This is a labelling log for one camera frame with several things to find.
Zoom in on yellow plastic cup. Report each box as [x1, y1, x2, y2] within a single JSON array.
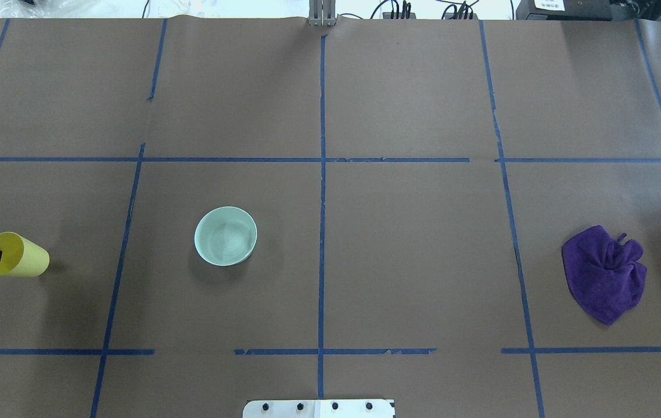
[[0, 231, 50, 278]]

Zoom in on mint green bowl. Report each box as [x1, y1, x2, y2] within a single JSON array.
[[193, 206, 258, 267]]

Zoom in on purple cloth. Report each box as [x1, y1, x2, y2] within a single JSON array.
[[561, 225, 648, 326]]

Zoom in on black electronics box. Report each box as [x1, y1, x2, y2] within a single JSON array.
[[515, 1, 661, 21]]

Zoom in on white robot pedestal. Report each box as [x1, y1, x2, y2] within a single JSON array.
[[242, 399, 396, 417]]

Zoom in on aluminium frame post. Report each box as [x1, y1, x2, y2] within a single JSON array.
[[308, 0, 338, 27]]

